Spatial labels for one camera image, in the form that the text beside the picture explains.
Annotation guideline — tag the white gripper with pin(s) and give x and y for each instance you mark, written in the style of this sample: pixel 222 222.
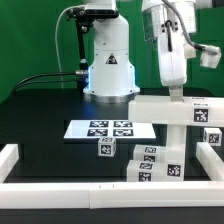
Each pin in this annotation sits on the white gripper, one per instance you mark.
pixel 172 63

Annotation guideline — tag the white chair back frame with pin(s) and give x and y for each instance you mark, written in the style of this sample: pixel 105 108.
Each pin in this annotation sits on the white chair back frame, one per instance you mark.
pixel 191 111

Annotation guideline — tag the white tagged cube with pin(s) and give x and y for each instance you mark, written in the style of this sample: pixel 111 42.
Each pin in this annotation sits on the white tagged cube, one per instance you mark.
pixel 213 136
pixel 107 146

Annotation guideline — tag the white seat block with pegs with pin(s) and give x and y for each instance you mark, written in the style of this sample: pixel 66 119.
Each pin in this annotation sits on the white seat block with pegs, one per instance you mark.
pixel 175 157

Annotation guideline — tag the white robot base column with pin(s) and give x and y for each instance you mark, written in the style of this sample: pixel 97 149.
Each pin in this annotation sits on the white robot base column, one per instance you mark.
pixel 111 76

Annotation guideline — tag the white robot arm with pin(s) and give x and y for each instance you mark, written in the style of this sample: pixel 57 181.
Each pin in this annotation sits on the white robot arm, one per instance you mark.
pixel 182 15

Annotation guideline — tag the white chair seat plate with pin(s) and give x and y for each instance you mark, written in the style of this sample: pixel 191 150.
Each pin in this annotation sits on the white chair seat plate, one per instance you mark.
pixel 120 129

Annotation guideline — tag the white right barrier rail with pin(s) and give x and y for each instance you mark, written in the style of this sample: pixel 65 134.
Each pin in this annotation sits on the white right barrier rail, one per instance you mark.
pixel 210 161

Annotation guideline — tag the white barrier rail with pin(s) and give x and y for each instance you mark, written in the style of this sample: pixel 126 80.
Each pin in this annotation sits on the white barrier rail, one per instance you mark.
pixel 210 161
pixel 111 195
pixel 9 156

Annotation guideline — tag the black camera on stand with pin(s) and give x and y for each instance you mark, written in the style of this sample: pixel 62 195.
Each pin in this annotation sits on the black camera on stand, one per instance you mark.
pixel 93 11

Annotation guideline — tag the white front barrier rail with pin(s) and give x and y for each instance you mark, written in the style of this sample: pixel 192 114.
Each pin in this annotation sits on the white front barrier rail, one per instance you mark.
pixel 111 195

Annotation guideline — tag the white left barrier rail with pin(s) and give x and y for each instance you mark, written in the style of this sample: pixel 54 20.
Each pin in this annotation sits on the white left barrier rail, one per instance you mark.
pixel 9 156

